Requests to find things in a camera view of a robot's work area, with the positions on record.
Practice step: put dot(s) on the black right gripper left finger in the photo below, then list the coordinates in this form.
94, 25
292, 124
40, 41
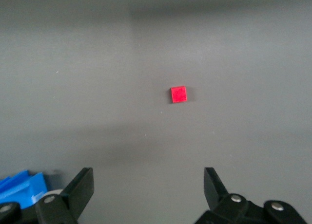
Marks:
73, 199

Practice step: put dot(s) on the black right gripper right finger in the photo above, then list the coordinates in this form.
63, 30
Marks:
219, 199

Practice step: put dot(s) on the small red cube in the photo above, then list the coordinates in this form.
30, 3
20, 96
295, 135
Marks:
178, 94

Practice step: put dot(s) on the blue plastic storage bin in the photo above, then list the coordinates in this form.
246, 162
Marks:
22, 190

